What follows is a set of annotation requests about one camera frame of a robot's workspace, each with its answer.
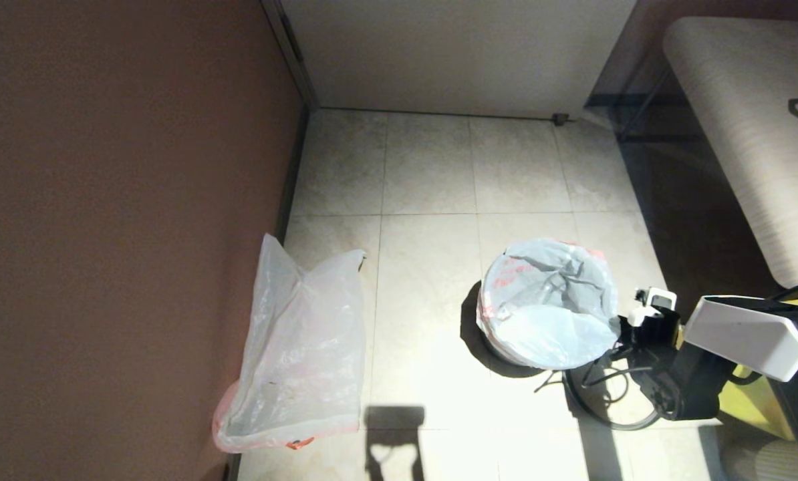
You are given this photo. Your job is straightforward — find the black round trash bin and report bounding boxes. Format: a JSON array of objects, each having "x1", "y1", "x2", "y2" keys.
[{"x1": 481, "y1": 321, "x2": 560, "y2": 372}]

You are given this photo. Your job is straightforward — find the used white bin liner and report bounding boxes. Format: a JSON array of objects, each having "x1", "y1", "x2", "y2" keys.
[{"x1": 476, "y1": 237, "x2": 622, "y2": 371}]

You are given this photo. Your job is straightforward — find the grey bin rim ring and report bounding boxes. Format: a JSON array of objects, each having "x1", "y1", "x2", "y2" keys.
[{"x1": 562, "y1": 365, "x2": 664, "y2": 430}]

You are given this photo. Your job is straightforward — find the grey door frame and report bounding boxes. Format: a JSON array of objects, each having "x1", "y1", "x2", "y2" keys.
[{"x1": 260, "y1": 0, "x2": 320, "y2": 112}]

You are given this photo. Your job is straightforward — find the black metal bench frame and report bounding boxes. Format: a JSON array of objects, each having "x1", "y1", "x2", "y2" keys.
[{"x1": 615, "y1": 65, "x2": 678, "y2": 143}]

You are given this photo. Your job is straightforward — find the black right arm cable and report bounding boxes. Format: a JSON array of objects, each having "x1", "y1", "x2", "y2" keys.
[{"x1": 579, "y1": 343, "x2": 655, "y2": 389}]

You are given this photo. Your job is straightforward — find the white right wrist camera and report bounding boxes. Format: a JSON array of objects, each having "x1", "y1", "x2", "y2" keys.
[{"x1": 628, "y1": 287, "x2": 678, "y2": 327}]

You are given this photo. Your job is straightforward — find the yellow bag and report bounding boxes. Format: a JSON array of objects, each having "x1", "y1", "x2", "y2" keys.
[{"x1": 716, "y1": 296, "x2": 798, "y2": 440}]

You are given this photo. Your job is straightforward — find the white door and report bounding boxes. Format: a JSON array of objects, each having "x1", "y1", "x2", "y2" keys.
[{"x1": 279, "y1": 0, "x2": 638, "y2": 122}]

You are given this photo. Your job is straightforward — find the fresh white plastic bag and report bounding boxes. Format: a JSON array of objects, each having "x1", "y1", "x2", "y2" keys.
[{"x1": 212, "y1": 232, "x2": 367, "y2": 454}]

